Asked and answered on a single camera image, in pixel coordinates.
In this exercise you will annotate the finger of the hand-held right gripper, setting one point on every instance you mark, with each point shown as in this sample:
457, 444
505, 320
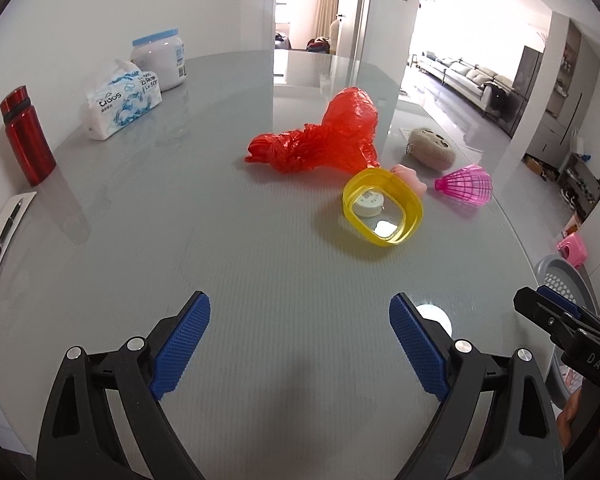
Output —
557, 297
545, 312

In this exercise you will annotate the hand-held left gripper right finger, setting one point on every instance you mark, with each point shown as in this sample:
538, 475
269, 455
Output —
417, 345

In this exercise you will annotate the grey perforated plastic basket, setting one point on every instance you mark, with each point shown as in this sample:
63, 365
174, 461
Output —
555, 270

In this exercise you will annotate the white door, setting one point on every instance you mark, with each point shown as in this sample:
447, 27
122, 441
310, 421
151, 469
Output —
362, 10

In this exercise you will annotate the white paper bag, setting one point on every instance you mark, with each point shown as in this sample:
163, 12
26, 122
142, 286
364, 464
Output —
578, 141

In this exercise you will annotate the yellow plastic container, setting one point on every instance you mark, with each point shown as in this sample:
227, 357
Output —
416, 210

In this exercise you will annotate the pink pig toy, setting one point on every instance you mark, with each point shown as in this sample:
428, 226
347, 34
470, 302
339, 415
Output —
410, 178

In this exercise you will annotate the white jar with blue lid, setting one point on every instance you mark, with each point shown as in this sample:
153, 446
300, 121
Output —
160, 62

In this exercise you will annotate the dark refrigerator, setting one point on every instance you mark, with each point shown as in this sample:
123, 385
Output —
527, 90

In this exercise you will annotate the small white round lid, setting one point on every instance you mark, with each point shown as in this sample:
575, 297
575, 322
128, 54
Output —
369, 203

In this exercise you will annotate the beige plush toy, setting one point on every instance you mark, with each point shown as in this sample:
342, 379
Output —
430, 147

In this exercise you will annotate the person's right hand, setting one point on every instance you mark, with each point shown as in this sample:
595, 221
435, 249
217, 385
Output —
575, 417

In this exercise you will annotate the shoe rack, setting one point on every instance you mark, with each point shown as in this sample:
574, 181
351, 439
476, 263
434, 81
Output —
580, 182

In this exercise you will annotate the red metal bottle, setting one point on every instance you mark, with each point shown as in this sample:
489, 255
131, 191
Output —
27, 140

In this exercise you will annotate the grey sofa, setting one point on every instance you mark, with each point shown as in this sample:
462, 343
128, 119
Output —
475, 77

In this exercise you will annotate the black pen on paper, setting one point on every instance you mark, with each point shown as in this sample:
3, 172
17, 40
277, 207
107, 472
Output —
5, 221

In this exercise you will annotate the cardboard box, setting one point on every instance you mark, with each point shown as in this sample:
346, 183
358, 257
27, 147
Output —
539, 167

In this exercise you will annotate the white blue tissue pack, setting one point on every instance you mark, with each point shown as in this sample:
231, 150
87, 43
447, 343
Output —
122, 105

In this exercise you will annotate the pink plastic stool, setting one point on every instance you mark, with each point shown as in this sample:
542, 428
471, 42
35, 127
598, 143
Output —
572, 249

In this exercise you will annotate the red plastic bag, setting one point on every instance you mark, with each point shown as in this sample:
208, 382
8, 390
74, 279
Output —
350, 130

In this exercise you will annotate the tall grey cabinet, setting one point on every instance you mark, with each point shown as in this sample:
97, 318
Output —
550, 130

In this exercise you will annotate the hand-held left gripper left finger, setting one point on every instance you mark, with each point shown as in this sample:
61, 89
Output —
180, 345

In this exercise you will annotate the pink plastic shuttlecock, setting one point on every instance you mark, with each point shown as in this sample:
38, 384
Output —
467, 185

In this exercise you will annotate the beige curtain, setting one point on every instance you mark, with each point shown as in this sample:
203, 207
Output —
330, 5

